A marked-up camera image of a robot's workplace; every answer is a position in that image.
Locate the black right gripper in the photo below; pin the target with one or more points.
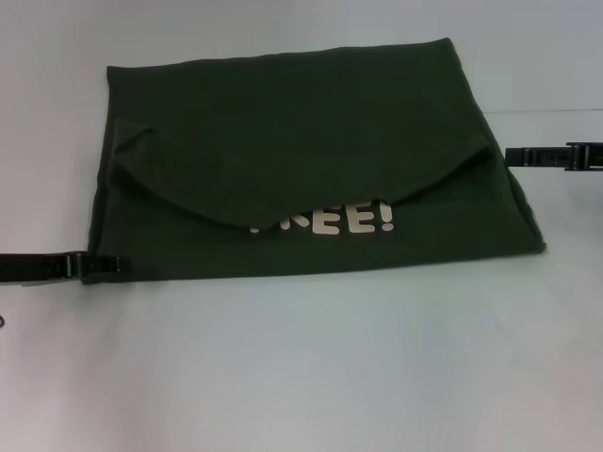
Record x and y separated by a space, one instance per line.
596 157

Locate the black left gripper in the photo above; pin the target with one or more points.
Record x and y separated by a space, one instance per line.
33 269

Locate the dark green t-shirt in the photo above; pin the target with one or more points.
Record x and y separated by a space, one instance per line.
282 141

